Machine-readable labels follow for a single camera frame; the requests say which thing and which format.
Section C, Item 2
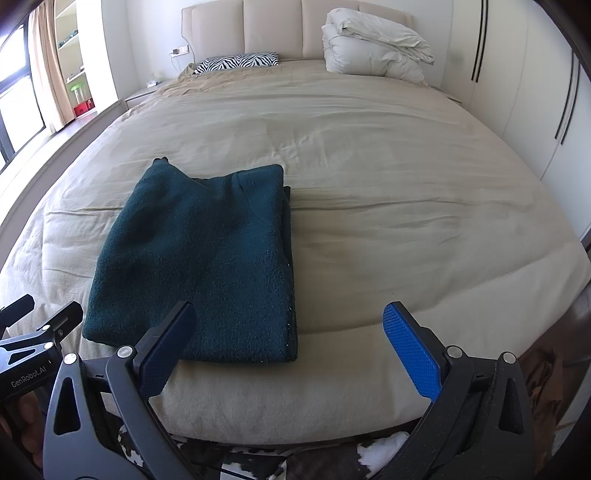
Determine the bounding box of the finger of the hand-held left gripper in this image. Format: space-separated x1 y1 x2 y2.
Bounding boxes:
28 301 85 347
0 294 36 326

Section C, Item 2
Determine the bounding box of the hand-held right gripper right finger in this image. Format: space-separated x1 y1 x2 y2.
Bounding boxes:
382 301 536 480

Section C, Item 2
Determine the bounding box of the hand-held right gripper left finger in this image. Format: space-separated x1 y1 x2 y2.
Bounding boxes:
41 300 199 480

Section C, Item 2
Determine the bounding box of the dark green sweater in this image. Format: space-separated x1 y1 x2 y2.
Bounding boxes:
82 157 300 364

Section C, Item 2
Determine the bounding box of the person's left hand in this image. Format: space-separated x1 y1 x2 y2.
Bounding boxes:
0 392 49 462

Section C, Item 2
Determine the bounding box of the brown cloth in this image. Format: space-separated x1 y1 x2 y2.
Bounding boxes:
526 346 579 416

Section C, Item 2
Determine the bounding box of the cowhide rug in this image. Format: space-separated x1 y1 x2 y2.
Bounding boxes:
115 425 411 480

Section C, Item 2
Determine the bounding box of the bed with beige cover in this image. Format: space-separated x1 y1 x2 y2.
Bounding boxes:
0 58 591 446

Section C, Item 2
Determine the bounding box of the white nightstand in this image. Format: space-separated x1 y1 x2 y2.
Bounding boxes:
124 78 168 110

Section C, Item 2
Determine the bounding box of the beige curtain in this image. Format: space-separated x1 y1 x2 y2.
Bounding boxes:
28 0 71 134

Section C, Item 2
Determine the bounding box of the white open shelf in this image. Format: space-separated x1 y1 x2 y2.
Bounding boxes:
53 0 117 125

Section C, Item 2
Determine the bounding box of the white wardrobe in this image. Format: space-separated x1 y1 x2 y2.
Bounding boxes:
438 0 591 241

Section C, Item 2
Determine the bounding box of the zebra print pillow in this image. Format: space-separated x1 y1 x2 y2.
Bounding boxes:
191 52 280 75

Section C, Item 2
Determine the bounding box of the folded white duvet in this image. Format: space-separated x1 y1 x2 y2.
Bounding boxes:
321 8 435 86

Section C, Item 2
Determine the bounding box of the beige padded headboard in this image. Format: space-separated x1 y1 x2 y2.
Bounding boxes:
181 0 414 77

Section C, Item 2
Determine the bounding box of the window with dark frame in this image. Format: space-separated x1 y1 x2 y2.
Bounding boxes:
0 9 47 172

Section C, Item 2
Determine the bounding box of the black wardrobe handle pair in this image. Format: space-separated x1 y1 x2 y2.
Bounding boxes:
471 0 489 83
553 51 581 146

